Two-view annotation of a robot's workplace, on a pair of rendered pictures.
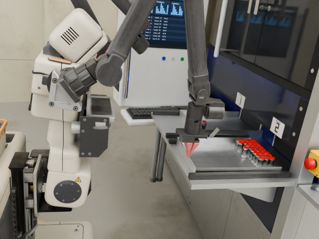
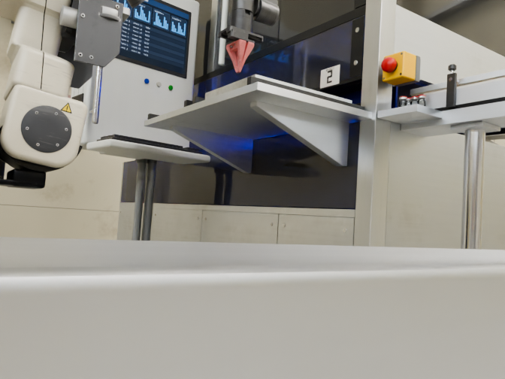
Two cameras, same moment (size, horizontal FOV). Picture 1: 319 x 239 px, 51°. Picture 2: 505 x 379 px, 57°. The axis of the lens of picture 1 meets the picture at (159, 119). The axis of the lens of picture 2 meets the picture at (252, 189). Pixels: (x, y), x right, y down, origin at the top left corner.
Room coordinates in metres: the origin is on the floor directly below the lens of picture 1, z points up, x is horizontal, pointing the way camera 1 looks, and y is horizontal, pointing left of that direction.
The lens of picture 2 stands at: (-0.05, 0.23, 0.56)
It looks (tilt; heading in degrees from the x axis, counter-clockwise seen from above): 3 degrees up; 340
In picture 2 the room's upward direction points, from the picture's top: 4 degrees clockwise
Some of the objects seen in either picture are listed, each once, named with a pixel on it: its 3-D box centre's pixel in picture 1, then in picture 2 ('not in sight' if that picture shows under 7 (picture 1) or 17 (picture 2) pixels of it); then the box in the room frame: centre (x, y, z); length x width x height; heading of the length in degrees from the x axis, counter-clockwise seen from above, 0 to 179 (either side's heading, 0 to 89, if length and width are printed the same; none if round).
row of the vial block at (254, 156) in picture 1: (250, 153); not in sight; (1.23, -0.39, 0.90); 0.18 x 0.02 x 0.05; 14
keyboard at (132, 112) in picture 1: (162, 112); (152, 146); (1.84, -0.01, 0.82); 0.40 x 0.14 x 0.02; 113
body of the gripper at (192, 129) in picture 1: (192, 127); (241, 27); (1.09, -0.12, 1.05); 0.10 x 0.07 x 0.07; 105
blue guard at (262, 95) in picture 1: (208, 64); (204, 100); (2.06, -0.26, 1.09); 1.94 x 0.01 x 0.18; 15
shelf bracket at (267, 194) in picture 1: (236, 187); (301, 136); (1.13, -0.33, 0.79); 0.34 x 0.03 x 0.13; 105
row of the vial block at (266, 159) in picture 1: (256, 153); not in sight; (1.24, -0.41, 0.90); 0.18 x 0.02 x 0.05; 14
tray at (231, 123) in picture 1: (219, 123); not in sight; (1.56, -0.30, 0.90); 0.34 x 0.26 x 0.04; 105
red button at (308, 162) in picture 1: (311, 163); (390, 65); (1.01, -0.52, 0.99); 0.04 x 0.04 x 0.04; 15
